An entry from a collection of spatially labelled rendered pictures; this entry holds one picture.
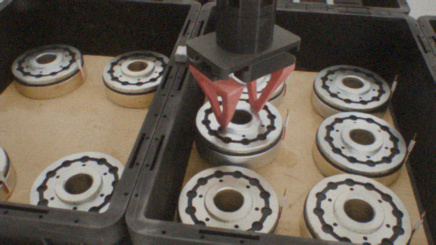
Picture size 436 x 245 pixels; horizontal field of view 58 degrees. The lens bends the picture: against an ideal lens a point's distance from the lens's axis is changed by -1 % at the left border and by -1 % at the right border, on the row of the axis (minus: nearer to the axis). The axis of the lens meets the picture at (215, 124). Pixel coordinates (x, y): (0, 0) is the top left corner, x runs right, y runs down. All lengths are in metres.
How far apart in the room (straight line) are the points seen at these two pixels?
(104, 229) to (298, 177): 0.25
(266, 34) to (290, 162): 0.18
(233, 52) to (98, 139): 0.23
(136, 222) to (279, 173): 0.22
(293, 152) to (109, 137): 0.24
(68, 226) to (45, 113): 0.29
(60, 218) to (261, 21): 0.24
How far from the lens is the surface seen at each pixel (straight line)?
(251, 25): 0.37
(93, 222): 0.32
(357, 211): 0.44
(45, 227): 0.34
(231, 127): 0.45
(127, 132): 0.54
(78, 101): 0.61
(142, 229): 0.31
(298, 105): 0.58
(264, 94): 0.45
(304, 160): 0.50
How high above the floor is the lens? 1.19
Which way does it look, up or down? 42 degrees down
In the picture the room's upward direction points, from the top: straight up
